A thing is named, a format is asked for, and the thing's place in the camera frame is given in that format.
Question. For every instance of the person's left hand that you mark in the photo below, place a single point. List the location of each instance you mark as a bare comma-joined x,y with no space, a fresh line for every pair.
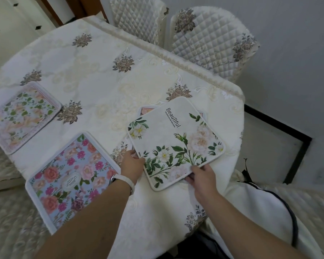
131,167

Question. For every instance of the person's right hand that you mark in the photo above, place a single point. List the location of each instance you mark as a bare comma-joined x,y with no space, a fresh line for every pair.
203,183

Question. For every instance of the person's left thumb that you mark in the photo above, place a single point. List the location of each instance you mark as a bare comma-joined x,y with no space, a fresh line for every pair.
136,155

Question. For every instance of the person's right thumb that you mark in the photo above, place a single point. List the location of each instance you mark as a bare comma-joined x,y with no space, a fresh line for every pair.
189,179

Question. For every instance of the white floral placemat green leaves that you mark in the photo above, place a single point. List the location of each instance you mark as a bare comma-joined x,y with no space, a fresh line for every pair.
175,142

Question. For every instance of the person's left forearm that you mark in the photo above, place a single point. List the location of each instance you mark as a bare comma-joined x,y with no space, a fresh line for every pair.
91,223

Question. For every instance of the person's right forearm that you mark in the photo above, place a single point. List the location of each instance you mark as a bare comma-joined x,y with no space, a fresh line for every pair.
245,229

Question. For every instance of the white wristband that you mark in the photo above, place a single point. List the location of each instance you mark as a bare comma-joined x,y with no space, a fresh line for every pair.
124,182

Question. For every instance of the pink-edged placemat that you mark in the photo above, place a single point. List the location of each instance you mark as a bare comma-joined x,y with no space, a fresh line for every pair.
147,110

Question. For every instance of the person's dark clothing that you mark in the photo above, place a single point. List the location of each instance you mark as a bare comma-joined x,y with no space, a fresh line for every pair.
199,245

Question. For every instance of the blue placemat pink roses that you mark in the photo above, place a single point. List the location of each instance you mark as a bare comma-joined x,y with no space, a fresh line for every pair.
70,180

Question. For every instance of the white fabric bag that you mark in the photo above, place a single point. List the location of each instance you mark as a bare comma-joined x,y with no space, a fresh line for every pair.
253,213

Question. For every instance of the cream embroidered tablecloth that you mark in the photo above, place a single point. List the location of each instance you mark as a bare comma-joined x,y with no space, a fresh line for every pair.
110,86

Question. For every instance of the pale pink floral placemat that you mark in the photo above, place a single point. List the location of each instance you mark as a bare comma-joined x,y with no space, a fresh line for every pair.
21,115

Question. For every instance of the quilted cream chair floral embroidery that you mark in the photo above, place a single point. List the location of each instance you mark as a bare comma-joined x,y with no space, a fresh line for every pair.
210,40

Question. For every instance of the brown wooden door frame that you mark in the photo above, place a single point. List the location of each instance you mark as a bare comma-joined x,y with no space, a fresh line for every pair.
70,9

